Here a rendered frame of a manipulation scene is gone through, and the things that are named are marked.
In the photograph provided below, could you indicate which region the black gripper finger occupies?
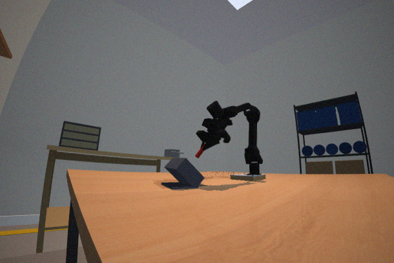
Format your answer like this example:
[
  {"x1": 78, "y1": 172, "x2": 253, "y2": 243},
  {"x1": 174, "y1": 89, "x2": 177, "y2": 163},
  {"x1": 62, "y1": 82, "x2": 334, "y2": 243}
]
[
  {"x1": 202, "y1": 134, "x2": 220, "y2": 150},
  {"x1": 201, "y1": 134, "x2": 209, "y2": 148}
]

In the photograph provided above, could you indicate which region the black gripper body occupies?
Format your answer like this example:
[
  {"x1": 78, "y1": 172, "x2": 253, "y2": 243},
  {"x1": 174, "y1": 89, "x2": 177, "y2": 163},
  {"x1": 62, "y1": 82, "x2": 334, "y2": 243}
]
[{"x1": 196, "y1": 121, "x2": 231, "y2": 143}]

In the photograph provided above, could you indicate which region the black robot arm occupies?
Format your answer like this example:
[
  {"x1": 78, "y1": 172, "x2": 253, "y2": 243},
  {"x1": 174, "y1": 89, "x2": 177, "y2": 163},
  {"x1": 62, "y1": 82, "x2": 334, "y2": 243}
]
[{"x1": 202, "y1": 101, "x2": 263, "y2": 175}]

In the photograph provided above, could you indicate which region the dark red peg with white band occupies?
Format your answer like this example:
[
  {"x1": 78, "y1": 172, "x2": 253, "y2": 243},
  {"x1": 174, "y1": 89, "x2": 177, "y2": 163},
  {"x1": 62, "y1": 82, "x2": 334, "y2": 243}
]
[{"x1": 195, "y1": 142, "x2": 206, "y2": 158}]

